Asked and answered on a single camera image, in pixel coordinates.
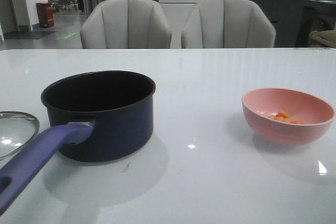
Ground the orange ham slice pile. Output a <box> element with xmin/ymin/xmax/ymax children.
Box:
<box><xmin>268</xmin><ymin>111</ymin><xmax>304</xmax><ymax>124</ymax></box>

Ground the pink plastic bowl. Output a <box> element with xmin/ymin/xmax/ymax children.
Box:
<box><xmin>241</xmin><ymin>88</ymin><xmax>335</xmax><ymax>146</ymax></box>

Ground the glass lid with blue knob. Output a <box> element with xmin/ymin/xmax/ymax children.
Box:
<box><xmin>1</xmin><ymin>111</ymin><xmax>40</xmax><ymax>162</ymax></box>

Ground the dark blue saucepan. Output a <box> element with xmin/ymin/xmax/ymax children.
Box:
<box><xmin>1</xmin><ymin>70</ymin><xmax>156</xmax><ymax>212</ymax></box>

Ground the left grey upholstered chair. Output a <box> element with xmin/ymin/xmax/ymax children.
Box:
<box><xmin>80</xmin><ymin>0</ymin><xmax>172</xmax><ymax>49</ymax></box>

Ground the grey upholstered chair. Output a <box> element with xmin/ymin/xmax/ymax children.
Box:
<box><xmin>181</xmin><ymin>0</ymin><xmax>276</xmax><ymax>49</ymax></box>
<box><xmin>80</xmin><ymin>0</ymin><xmax>172</xmax><ymax>49</ymax></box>

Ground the right grey upholstered chair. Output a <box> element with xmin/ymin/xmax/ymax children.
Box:
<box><xmin>181</xmin><ymin>0</ymin><xmax>276</xmax><ymax>49</ymax></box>

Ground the red trash bin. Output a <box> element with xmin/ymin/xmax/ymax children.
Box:
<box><xmin>36</xmin><ymin>2</ymin><xmax>54</xmax><ymax>28</ymax></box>

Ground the olive cushion seat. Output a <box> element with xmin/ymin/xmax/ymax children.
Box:
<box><xmin>309</xmin><ymin>29</ymin><xmax>336</xmax><ymax>48</ymax></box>

